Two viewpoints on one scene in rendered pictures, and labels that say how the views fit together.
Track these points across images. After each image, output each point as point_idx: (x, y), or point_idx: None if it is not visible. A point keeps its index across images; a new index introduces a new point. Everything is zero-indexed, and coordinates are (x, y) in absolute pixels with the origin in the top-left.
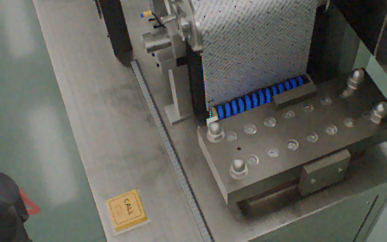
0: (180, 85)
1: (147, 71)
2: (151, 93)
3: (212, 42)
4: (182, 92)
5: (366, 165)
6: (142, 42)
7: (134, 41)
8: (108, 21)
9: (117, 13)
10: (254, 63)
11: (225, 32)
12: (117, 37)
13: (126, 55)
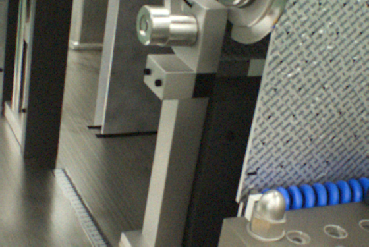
0: (181, 157)
1: (84, 185)
2: (93, 215)
3: (300, 2)
4: (178, 179)
5: None
6: (138, 27)
7: (60, 146)
8: (36, 72)
9: (57, 60)
10: (346, 101)
11: None
12: (39, 116)
13: (45, 161)
